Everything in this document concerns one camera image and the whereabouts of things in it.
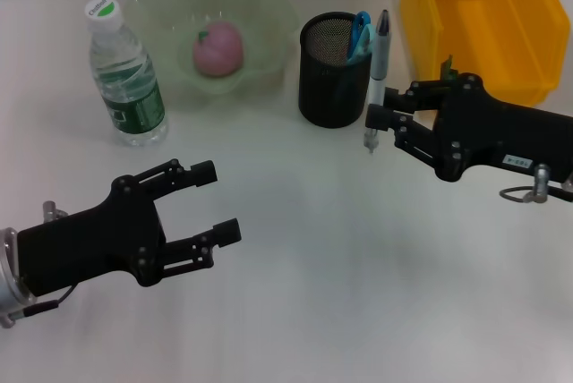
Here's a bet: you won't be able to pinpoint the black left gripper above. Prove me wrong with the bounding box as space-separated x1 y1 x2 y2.
17 158 243 298

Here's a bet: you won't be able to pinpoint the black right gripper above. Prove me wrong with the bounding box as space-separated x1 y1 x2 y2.
364 72 573 183

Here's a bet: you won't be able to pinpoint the silver ballpoint pen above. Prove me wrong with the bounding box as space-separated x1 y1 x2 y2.
363 9 391 155

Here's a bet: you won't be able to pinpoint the green plastic wrapper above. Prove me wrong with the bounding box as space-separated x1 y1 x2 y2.
440 55 458 84

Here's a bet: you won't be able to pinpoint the blue plastic scissors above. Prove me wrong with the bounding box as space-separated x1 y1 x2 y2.
333 10 375 105

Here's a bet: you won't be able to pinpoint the clear green-label water bottle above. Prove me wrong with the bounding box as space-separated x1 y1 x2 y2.
83 0 170 148

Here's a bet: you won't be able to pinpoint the pink toy peach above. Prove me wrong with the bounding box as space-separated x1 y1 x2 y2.
192 20 245 78

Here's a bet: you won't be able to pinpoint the black mesh pen holder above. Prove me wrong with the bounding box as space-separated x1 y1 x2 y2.
298 11 373 129

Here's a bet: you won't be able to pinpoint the translucent green fruit plate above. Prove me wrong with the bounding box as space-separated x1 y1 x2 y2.
123 0 300 111

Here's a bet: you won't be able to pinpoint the yellow plastic bin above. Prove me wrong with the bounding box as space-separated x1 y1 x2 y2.
399 0 572 105

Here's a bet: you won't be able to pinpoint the left gripper cable with plugs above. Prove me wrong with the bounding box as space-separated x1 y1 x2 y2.
0 200 77 328

